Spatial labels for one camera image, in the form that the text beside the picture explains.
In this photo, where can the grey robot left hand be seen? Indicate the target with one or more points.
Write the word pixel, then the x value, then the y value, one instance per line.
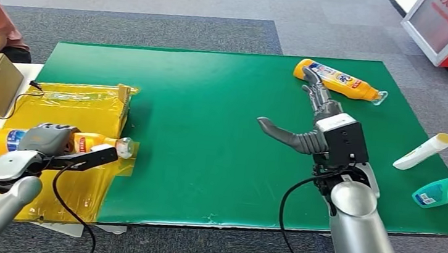
pixel 48 137

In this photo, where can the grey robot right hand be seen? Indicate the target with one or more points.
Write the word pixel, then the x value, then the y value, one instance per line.
pixel 308 144

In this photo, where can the large orange detergent bottle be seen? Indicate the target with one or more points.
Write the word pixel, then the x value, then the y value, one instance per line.
pixel 91 141

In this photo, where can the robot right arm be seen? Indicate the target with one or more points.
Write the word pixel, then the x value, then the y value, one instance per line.
pixel 361 237

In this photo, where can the yellow bottle with clear cap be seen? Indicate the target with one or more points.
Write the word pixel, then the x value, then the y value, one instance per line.
pixel 347 85

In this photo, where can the teal plastic bottle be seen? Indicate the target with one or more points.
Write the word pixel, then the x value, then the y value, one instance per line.
pixel 443 192

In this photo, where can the yellow plastic bag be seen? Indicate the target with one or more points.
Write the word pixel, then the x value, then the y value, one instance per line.
pixel 82 108

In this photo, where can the green table mat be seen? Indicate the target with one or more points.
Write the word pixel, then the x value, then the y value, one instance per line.
pixel 214 141

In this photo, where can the white sheet under mat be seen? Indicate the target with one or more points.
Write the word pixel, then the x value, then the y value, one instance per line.
pixel 74 228

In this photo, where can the white tube with yellow end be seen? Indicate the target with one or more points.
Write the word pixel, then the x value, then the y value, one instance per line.
pixel 420 152

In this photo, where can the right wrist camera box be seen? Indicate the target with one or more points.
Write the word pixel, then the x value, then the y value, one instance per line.
pixel 345 141

